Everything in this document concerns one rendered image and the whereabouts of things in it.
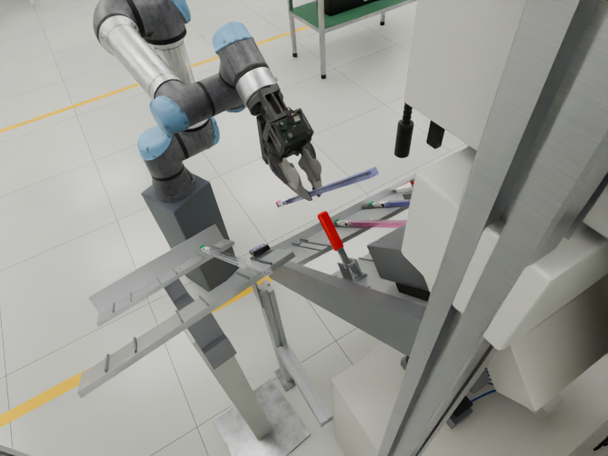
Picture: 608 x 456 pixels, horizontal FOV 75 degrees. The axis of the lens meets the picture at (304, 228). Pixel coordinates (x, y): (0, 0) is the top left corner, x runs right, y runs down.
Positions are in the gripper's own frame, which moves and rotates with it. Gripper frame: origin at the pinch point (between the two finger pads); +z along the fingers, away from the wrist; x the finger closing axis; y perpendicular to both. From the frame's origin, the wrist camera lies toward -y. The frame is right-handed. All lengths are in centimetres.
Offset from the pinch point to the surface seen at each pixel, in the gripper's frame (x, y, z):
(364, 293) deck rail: -9.2, 24.9, 17.9
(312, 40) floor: 143, -211, -151
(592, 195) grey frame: -11, 59, 14
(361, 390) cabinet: -5.6, -16.8, 41.2
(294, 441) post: -21, -76, 63
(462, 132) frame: -11, 55, 10
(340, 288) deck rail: -9.8, 19.3, 16.4
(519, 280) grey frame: -14, 56, 17
